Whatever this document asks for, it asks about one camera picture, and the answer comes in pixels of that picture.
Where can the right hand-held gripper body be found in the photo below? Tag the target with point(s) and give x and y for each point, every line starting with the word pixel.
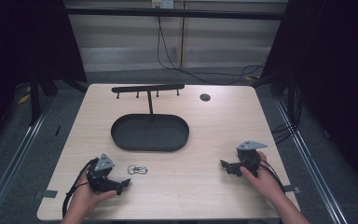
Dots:
pixel 248 154

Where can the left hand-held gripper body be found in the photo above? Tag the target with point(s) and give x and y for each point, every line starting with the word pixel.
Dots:
pixel 101 177

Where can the black key holder stand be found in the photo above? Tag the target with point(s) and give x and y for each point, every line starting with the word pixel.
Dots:
pixel 150 132

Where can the person's left hand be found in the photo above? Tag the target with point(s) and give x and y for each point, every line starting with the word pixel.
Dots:
pixel 85 200

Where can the person's right hand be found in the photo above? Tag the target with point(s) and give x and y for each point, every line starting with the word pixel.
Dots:
pixel 264 182

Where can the grey tape strip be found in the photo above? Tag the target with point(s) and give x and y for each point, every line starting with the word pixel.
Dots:
pixel 292 189
pixel 46 194

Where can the round black table grommet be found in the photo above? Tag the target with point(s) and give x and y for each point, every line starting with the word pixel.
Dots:
pixel 205 97

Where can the yellow floor tape piece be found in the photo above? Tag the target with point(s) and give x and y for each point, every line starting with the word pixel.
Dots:
pixel 24 99

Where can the dark curtain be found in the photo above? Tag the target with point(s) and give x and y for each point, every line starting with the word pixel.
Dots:
pixel 332 71
pixel 24 46

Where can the metal floor rail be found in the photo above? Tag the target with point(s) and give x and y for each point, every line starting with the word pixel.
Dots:
pixel 310 165
pixel 11 165

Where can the black horizontal frame bar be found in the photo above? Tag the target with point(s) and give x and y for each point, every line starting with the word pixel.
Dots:
pixel 174 13

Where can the white wall outlet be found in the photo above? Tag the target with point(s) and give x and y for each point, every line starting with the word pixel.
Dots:
pixel 162 3

